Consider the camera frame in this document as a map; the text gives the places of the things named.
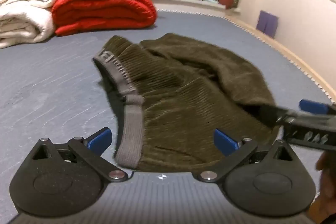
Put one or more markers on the red folded quilt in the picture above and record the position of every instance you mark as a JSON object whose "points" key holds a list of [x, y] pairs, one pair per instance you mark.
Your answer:
{"points": [[105, 8]]}

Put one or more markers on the grey quilted mattress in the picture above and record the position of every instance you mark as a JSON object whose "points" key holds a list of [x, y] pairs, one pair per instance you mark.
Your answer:
{"points": [[52, 95]]}

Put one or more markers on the white folded blanket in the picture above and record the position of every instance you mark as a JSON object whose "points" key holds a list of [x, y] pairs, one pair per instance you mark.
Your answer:
{"points": [[23, 11]]}

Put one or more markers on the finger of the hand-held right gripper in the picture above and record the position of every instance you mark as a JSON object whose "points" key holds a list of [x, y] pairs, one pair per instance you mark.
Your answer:
{"points": [[313, 106], [302, 119]]}

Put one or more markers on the purple board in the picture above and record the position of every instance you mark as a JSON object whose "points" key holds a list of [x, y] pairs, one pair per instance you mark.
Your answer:
{"points": [[266, 23]]}

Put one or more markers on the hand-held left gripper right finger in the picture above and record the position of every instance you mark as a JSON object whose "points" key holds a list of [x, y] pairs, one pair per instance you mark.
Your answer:
{"points": [[225, 141]]}

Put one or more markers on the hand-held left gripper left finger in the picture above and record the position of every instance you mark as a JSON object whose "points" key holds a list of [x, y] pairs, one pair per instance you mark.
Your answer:
{"points": [[101, 138]]}

